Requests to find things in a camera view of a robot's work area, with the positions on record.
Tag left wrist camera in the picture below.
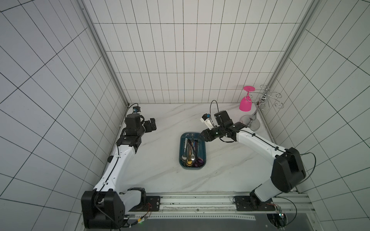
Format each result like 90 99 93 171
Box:
133 106 141 114

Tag pink upside-down wine glass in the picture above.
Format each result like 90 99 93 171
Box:
239 86 255 112

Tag silver spoon clear handle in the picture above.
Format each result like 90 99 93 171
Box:
181 138 188 162

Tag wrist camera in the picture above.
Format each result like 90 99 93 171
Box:
133 106 141 114
200 114 214 130

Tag purple bowl dark spoon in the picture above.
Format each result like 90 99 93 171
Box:
193 140 199 167

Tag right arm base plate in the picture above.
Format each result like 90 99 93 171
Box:
232 196 276 212

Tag long gold spoon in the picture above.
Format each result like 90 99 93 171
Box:
186 139 194 167

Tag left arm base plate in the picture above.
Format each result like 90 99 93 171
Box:
130 196 161 212

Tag black spoon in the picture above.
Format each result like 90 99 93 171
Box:
197 140 204 167

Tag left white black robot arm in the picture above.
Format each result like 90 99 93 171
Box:
81 113 157 230

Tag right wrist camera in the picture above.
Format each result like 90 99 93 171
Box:
200 114 214 130

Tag aluminium mounting rail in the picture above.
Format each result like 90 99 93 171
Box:
82 192 316 220

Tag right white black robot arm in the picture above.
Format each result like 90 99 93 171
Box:
200 111 306 207

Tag teal plastic storage box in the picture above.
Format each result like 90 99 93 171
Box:
179 132 207 170

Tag chrome wine glass rack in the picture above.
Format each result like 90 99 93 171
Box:
240 85 284 131

